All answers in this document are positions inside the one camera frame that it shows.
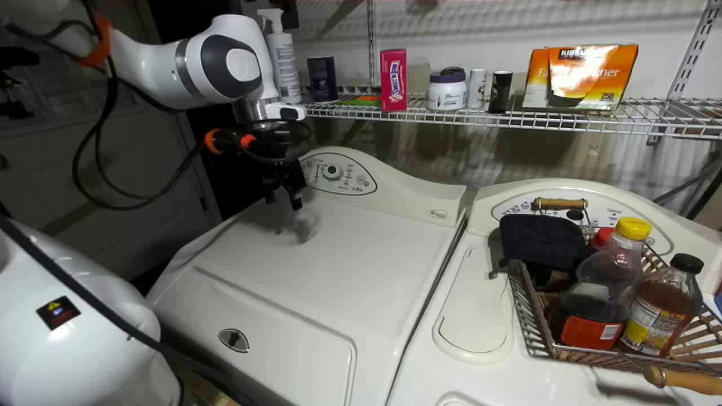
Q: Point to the round washer lid latch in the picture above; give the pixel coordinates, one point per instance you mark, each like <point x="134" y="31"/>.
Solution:
<point x="235" y="338"/>

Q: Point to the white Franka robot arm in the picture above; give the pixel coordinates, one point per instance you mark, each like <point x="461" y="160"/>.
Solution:
<point x="150" y="64"/>

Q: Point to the white shelf wall rail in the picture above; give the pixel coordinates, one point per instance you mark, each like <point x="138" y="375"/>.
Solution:
<point x="697" y="46"/>

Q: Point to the orange cardboard box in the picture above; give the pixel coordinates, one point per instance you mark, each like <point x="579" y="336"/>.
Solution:
<point x="579" y="74"/>

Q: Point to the white jar dark lid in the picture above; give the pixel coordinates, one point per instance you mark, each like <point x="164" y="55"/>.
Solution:
<point x="447" y="93"/>

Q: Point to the yellow cap bottle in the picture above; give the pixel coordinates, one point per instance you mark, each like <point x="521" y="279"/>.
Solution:
<point x="601" y="300"/>

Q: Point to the pink and white box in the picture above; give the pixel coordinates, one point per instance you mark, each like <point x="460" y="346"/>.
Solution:
<point x="393" y="81"/>

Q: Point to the small black container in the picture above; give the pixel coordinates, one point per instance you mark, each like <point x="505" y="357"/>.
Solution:
<point x="499" y="90"/>

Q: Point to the black cap amber bottle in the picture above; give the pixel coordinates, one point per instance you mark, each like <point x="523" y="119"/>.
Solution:
<point x="662" y="307"/>

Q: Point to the washer control dial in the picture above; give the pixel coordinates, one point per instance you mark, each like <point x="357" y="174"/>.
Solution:
<point x="330" y="171"/>

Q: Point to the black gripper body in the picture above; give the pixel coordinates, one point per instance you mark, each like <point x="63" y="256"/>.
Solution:
<point x="284" y="150"/>

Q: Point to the white washing machine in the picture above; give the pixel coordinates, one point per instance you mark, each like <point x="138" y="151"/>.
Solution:
<point x="316" y="300"/>

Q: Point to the white dryer machine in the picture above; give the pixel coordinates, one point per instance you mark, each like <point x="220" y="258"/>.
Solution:
<point x="466" y="300"/>

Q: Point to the red cap bottle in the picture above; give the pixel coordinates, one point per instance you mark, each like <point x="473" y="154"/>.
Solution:
<point x="604" y="238"/>

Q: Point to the small white container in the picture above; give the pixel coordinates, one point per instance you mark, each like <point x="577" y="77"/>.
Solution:
<point x="477" y="89"/>

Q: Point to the green and orange packet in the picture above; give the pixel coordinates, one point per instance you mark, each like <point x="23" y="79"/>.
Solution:
<point x="359" y="98"/>

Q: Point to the dark blue cloth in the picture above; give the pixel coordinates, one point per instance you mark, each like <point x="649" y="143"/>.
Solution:
<point x="543" y="239"/>

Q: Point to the white spray bottle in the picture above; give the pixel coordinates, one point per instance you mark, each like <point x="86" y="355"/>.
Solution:
<point x="286" y="64"/>

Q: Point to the dark blue container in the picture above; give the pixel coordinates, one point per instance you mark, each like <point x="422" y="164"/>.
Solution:
<point x="321" y="79"/>

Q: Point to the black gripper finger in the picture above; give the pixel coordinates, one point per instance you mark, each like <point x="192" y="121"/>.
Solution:
<point x="281" y="195"/>
<point x="307" y="221"/>

